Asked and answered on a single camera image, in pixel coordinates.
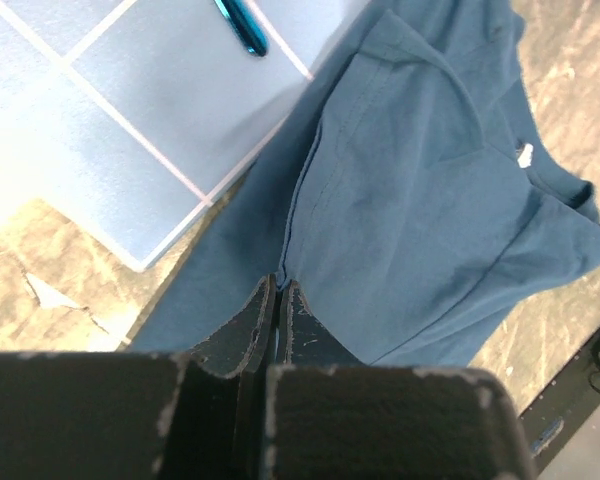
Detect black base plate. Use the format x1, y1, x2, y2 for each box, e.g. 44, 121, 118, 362
519, 327, 600, 473

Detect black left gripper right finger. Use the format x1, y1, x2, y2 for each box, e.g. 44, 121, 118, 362
264, 283, 536, 479

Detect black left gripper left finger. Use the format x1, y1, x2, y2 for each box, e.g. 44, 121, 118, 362
0, 277, 276, 479

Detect blue t shirt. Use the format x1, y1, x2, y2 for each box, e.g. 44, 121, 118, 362
131, 1, 600, 366

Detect blue checked placemat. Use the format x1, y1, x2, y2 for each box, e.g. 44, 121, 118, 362
0, 1, 364, 271

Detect blue fork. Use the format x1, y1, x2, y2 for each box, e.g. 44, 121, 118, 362
214, 0, 269, 57

